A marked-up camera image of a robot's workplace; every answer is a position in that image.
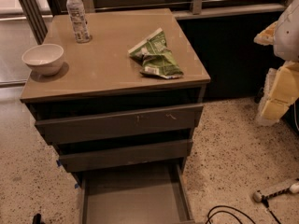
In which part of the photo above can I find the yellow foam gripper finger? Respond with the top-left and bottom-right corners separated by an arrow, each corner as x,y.
256,62 -> 299,126

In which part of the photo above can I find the green jalapeno chip bag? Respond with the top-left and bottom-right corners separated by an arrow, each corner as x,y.
128,28 -> 184,79

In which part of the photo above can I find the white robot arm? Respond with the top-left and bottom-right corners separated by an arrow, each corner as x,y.
254,0 -> 299,126

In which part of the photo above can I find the brown drawer cabinet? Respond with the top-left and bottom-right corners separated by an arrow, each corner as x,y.
21,9 -> 209,224

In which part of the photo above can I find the grey open bottom drawer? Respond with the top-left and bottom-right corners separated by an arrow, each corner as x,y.
81,162 -> 195,224

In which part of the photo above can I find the grey middle drawer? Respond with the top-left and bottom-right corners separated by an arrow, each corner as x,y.
59,139 -> 192,173

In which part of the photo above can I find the grey top drawer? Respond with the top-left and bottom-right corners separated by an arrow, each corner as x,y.
36,104 -> 203,145

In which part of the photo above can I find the white power strip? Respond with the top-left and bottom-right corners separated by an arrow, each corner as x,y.
252,178 -> 299,203

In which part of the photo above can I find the clear plastic water bottle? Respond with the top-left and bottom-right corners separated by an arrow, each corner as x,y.
66,0 -> 91,43

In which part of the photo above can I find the white ceramic bowl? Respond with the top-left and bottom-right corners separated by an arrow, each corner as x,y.
21,44 -> 64,76

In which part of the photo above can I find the black object bottom left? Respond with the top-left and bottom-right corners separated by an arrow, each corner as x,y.
32,214 -> 42,224

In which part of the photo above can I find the black cable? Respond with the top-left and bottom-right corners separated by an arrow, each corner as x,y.
205,199 -> 283,224

